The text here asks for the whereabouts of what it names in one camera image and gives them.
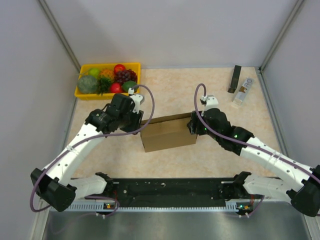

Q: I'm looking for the red apple front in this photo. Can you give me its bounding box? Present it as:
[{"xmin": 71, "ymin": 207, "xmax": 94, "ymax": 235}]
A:
[{"xmin": 109, "ymin": 82, "xmax": 123, "ymax": 94}]

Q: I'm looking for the green lemon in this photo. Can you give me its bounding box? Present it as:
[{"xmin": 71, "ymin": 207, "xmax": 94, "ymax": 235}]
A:
[{"xmin": 122, "ymin": 81, "xmax": 137, "ymax": 93}]

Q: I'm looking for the aluminium frame rail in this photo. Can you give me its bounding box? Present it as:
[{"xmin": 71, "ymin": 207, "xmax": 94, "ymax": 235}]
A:
[{"xmin": 29, "ymin": 179, "xmax": 314, "ymax": 240}]

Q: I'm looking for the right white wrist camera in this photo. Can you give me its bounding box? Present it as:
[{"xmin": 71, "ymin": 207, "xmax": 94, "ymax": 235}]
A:
[{"xmin": 200, "ymin": 95, "xmax": 219, "ymax": 112}]

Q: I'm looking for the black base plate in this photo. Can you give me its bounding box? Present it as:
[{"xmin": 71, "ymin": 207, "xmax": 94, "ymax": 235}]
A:
[{"xmin": 84, "ymin": 177, "xmax": 264, "ymax": 207}]

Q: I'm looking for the green melon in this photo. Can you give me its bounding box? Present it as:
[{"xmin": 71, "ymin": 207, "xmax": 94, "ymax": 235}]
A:
[{"xmin": 77, "ymin": 75, "xmax": 99, "ymax": 94}]

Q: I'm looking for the green apple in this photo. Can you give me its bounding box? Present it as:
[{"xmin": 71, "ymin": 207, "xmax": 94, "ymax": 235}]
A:
[{"xmin": 87, "ymin": 67, "xmax": 100, "ymax": 78}]

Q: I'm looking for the purple grapes bunch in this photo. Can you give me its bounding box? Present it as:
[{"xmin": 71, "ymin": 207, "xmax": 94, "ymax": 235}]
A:
[{"xmin": 114, "ymin": 69, "xmax": 138, "ymax": 85}]

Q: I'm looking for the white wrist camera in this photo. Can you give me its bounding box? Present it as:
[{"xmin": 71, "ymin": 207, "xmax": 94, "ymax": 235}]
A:
[
  {"xmin": 200, "ymin": 95, "xmax": 219, "ymax": 112},
  {"xmin": 128, "ymin": 87, "xmax": 145, "ymax": 114}
]

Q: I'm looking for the brown cardboard box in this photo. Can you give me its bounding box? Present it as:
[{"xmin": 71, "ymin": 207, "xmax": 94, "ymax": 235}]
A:
[{"xmin": 140, "ymin": 112, "xmax": 197, "ymax": 153}]

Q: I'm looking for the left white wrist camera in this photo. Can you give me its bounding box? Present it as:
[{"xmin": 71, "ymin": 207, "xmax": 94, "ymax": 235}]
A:
[{"xmin": 128, "ymin": 87, "xmax": 145, "ymax": 114}]

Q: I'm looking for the white silver carton box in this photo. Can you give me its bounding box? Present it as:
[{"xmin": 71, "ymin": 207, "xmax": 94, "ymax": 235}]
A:
[{"xmin": 232, "ymin": 77, "xmax": 255, "ymax": 106}]

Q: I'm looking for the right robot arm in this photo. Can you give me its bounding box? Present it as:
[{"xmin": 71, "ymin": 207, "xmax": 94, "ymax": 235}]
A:
[{"xmin": 187, "ymin": 108, "xmax": 320, "ymax": 217}]

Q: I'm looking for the red apple back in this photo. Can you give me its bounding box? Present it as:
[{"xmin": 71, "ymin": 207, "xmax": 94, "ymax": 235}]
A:
[{"xmin": 113, "ymin": 64, "xmax": 126, "ymax": 74}]

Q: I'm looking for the black carton box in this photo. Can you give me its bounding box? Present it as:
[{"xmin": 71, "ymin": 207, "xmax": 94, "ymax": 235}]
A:
[{"xmin": 227, "ymin": 65, "xmax": 242, "ymax": 94}]

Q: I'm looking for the orange pineapple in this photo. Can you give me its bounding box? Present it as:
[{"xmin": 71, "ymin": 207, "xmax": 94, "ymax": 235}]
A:
[{"xmin": 98, "ymin": 68, "xmax": 115, "ymax": 82}]

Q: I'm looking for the red apple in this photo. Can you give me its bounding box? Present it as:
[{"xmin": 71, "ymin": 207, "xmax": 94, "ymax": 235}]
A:
[
  {"xmin": 109, "ymin": 82, "xmax": 123, "ymax": 94},
  {"xmin": 113, "ymin": 64, "xmax": 126, "ymax": 74}
]

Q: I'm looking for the purple cable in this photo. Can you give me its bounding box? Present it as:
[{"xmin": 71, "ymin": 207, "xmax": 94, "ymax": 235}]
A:
[
  {"xmin": 29, "ymin": 84, "xmax": 155, "ymax": 217},
  {"xmin": 194, "ymin": 83, "xmax": 320, "ymax": 217}
]

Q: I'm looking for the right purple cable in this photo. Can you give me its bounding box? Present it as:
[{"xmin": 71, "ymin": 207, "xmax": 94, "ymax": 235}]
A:
[{"xmin": 194, "ymin": 83, "xmax": 320, "ymax": 217}]

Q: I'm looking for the yellow plastic tray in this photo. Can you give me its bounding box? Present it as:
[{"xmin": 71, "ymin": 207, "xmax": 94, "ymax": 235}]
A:
[{"xmin": 74, "ymin": 62, "xmax": 141, "ymax": 101}]

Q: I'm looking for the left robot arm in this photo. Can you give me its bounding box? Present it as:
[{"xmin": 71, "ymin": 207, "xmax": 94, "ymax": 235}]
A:
[{"xmin": 30, "ymin": 93, "xmax": 145, "ymax": 212}]

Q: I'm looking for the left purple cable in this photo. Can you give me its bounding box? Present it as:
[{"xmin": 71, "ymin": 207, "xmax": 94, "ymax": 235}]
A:
[{"xmin": 29, "ymin": 84, "xmax": 155, "ymax": 217}]

